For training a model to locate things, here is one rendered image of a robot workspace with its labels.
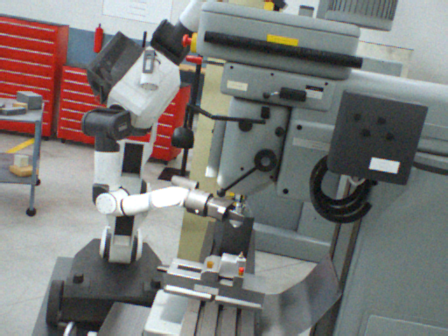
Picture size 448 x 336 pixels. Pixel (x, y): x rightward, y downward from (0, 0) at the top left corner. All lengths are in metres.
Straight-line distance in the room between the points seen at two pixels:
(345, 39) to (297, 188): 0.46
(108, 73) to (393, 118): 1.06
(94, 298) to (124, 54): 1.09
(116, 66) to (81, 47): 9.28
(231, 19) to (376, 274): 0.88
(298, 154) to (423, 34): 9.63
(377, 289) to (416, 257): 0.15
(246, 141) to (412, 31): 9.59
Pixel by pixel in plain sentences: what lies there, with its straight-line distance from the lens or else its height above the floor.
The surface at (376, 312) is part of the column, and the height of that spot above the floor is 1.06.
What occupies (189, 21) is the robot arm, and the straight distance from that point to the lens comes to 1.99.
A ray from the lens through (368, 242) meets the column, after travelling 1.64.
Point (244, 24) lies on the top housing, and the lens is 1.52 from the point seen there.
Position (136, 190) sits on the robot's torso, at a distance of 2.33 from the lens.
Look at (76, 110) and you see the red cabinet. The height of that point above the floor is 0.47.
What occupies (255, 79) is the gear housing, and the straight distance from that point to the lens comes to 1.53.
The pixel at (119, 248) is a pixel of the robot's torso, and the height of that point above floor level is 0.72.
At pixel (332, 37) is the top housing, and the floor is 1.85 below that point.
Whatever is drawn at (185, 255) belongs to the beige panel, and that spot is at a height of 0.19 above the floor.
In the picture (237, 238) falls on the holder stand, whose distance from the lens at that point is 2.11.
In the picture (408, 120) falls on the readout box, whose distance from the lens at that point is 1.35.
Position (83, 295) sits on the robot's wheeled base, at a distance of 2.42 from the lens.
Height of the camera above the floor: 1.84
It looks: 16 degrees down
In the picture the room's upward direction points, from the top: 10 degrees clockwise
